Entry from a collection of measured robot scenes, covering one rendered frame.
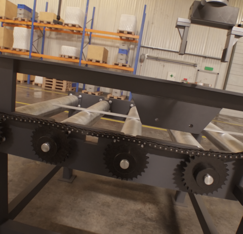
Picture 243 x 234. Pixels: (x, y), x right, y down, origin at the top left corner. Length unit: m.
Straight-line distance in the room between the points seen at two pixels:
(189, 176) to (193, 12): 0.54
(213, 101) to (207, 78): 9.51
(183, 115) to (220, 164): 0.22
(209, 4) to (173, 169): 0.57
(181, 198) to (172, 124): 1.38
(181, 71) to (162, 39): 2.03
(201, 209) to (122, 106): 1.03
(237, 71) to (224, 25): 10.24
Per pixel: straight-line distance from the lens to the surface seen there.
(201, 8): 0.58
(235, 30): 0.62
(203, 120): 0.70
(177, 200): 1.99
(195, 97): 0.69
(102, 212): 1.69
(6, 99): 0.84
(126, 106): 1.60
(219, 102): 0.72
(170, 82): 0.58
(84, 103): 1.68
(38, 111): 1.08
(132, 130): 0.80
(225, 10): 0.61
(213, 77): 10.33
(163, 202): 1.95
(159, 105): 0.65
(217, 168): 0.71
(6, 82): 0.84
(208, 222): 1.38
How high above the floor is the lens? 1.16
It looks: 11 degrees down
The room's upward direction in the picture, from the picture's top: 9 degrees clockwise
